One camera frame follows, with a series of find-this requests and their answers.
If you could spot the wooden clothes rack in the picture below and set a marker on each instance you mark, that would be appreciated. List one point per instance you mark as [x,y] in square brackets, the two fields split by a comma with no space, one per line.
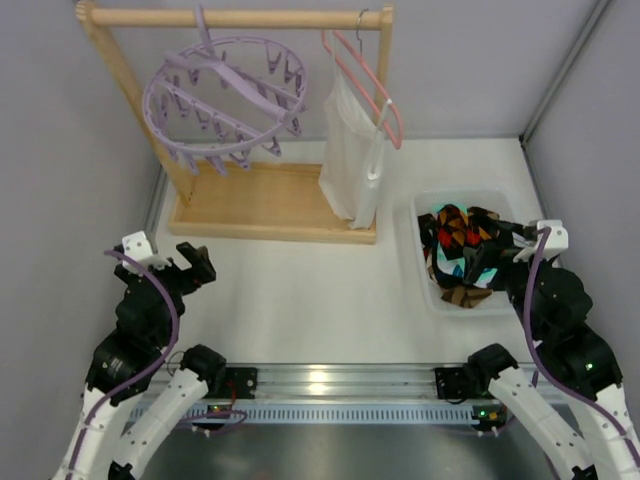
[272,201]

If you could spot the teal patterned sock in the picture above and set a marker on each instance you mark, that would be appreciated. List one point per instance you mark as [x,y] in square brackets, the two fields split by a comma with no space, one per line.
[452,273]

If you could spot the white plastic basket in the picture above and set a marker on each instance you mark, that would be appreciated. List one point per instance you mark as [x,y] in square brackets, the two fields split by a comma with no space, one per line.
[427,201]

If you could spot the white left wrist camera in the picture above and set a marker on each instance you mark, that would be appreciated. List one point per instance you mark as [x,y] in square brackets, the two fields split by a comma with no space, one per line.
[141,248]

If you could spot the red argyle sock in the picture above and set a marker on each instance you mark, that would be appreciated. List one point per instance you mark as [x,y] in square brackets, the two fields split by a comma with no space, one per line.
[457,228]

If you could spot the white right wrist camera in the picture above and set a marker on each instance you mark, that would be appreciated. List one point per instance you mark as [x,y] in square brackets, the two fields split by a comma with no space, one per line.
[551,239]

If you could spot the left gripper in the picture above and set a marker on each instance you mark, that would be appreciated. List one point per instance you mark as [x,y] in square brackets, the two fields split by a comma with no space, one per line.
[176,273]

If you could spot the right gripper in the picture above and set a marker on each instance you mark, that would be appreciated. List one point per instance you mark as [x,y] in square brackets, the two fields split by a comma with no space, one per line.
[507,255]

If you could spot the white hanging cloth bag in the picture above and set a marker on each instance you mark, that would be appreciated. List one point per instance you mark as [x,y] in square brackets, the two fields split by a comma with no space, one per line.
[352,166]

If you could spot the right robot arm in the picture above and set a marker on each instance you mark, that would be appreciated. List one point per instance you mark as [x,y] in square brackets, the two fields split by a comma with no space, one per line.
[583,368]

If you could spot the purple round clip hanger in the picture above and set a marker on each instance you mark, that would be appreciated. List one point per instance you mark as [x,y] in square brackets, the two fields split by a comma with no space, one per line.
[221,98]

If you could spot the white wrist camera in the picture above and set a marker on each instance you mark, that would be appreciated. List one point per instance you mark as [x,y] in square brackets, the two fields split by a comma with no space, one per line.
[141,248]
[551,239]

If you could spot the brown tan argyle sock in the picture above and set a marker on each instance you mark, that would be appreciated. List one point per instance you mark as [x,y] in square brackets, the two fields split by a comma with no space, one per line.
[429,234]

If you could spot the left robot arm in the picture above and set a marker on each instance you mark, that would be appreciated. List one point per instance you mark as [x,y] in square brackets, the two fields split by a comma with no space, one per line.
[105,443]

